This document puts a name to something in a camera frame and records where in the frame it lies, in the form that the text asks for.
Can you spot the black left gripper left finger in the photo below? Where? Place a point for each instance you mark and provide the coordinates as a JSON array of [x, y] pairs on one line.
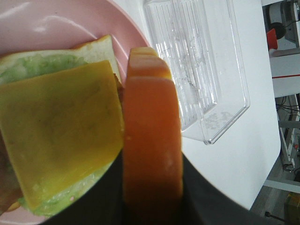
[[101, 205]]

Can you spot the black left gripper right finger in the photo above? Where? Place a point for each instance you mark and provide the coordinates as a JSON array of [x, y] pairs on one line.
[[203, 204]]

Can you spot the bread slice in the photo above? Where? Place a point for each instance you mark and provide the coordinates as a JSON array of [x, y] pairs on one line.
[[152, 157], [98, 49]]

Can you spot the yellow cheese slice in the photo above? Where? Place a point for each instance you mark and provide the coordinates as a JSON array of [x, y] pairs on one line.
[[59, 128]]

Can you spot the green lettuce leaf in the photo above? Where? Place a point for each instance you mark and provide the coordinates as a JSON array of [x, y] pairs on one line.
[[24, 65]]

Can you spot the background equipment rack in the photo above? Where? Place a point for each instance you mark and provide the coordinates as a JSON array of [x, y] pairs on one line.
[[282, 21]]

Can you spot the right clear plastic tray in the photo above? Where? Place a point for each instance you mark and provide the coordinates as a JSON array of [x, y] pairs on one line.
[[199, 41]]

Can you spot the pink round plate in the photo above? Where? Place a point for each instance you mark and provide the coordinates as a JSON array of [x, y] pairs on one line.
[[27, 25]]

